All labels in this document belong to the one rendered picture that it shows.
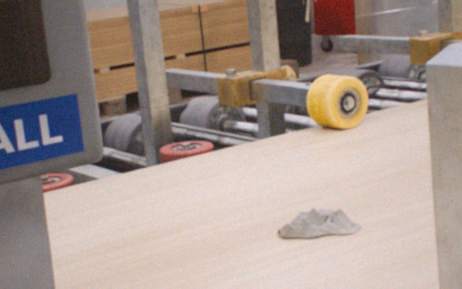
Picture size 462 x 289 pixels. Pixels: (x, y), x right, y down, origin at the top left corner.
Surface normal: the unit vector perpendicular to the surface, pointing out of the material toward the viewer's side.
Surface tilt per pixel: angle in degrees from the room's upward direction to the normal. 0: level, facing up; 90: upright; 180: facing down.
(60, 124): 90
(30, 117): 90
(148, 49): 90
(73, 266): 0
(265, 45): 90
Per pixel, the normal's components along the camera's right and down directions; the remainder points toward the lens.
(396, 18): -0.36, 0.23
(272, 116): 0.57, 0.12
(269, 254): -0.10, -0.97
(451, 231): -0.81, 0.20
